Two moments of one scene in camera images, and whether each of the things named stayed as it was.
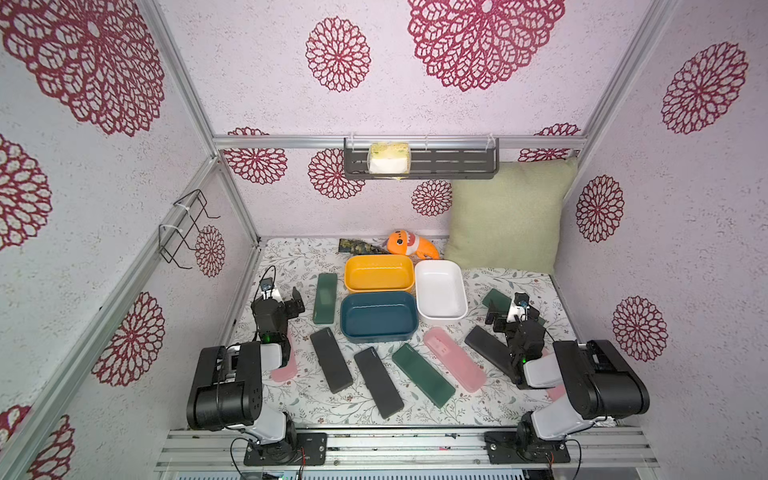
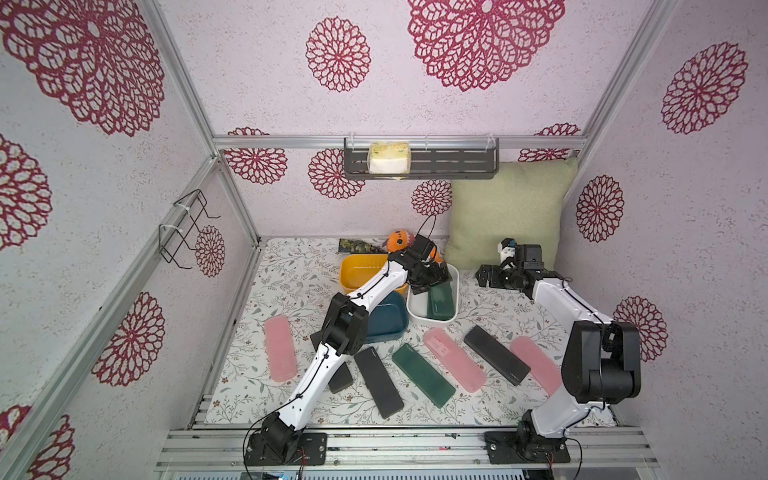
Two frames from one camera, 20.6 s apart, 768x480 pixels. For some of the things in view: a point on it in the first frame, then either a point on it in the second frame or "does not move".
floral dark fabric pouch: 355,246 does not move
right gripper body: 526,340 -> 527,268
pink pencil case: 457,360 does not move
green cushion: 509,223 does not move
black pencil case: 378,384 does not move
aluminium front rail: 407,450 does not move
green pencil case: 326,298 -> 440,302
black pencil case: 493,350 does not move
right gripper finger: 491,317 -> 489,275
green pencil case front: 419,374 does not move
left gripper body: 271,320 -> 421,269
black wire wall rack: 187,212 does not move
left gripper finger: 294,306 -> 421,285
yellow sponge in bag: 389,159 does not move
